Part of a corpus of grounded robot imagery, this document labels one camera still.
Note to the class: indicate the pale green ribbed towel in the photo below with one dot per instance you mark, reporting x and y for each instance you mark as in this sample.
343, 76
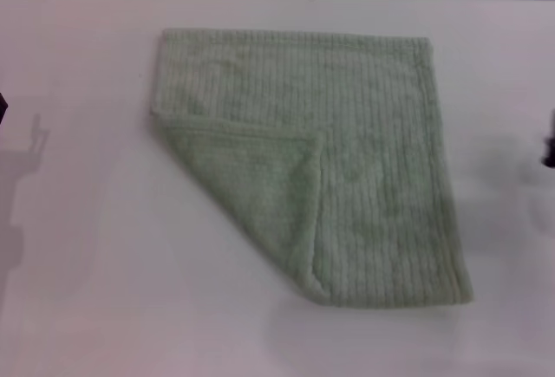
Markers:
347, 156

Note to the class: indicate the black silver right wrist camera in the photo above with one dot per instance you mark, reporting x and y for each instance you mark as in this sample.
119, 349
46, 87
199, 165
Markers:
550, 151

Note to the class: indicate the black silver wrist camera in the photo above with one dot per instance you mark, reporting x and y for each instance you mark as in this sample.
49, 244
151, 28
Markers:
550, 151
3, 106

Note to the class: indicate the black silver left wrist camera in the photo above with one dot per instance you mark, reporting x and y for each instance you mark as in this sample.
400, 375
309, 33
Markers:
3, 106

